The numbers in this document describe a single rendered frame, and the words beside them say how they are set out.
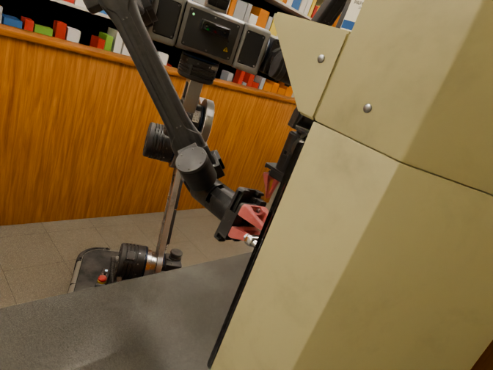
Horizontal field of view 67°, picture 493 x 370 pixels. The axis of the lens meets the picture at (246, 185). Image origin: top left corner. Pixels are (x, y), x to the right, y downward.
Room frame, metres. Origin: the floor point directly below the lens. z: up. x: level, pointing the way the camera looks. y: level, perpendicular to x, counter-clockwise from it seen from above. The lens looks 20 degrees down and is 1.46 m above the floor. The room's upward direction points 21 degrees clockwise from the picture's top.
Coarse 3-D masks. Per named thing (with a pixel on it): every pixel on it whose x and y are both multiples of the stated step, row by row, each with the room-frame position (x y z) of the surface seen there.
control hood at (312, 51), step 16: (288, 16) 0.49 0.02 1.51; (288, 32) 0.48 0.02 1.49; (304, 32) 0.47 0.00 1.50; (320, 32) 0.45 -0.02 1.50; (336, 32) 0.44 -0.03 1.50; (288, 48) 0.47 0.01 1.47; (304, 48) 0.46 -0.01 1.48; (320, 48) 0.45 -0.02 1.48; (336, 48) 0.43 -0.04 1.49; (288, 64) 0.47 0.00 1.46; (304, 64) 0.46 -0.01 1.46; (320, 64) 0.44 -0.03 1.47; (336, 64) 0.43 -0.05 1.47; (304, 80) 0.45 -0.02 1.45; (320, 80) 0.44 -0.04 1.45; (304, 96) 0.44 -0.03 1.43; (320, 96) 0.43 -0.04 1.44; (304, 112) 0.44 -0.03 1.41
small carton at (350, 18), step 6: (354, 0) 0.55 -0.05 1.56; (360, 0) 0.55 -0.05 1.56; (354, 6) 0.55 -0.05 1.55; (360, 6) 0.54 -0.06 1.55; (348, 12) 0.55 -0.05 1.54; (354, 12) 0.55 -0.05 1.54; (348, 18) 0.55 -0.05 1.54; (354, 18) 0.54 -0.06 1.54; (342, 24) 0.55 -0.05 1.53; (348, 24) 0.55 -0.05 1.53; (348, 30) 0.54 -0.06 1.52
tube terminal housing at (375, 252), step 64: (384, 0) 0.41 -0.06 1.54; (448, 0) 0.38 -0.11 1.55; (384, 64) 0.40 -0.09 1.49; (448, 64) 0.36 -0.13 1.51; (320, 128) 0.42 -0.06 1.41; (384, 128) 0.38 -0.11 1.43; (448, 128) 0.36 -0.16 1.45; (320, 192) 0.40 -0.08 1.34; (384, 192) 0.36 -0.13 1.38; (448, 192) 0.37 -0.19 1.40; (320, 256) 0.38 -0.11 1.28; (384, 256) 0.36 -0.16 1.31; (448, 256) 0.37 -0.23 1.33; (256, 320) 0.41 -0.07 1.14; (320, 320) 0.36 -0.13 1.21; (384, 320) 0.37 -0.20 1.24; (448, 320) 0.37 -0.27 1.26
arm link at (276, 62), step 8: (328, 0) 1.13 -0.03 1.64; (336, 0) 1.11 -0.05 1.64; (344, 0) 1.11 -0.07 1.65; (320, 8) 1.16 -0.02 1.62; (328, 8) 1.12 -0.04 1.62; (336, 8) 1.12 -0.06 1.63; (320, 16) 1.13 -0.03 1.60; (328, 16) 1.13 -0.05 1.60; (336, 16) 1.13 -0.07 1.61; (328, 24) 1.14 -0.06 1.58; (280, 56) 1.21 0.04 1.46; (272, 64) 1.25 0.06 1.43; (280, 64) 1.20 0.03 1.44; (272, 72) 1.22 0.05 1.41; (280, 72) 1.20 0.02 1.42
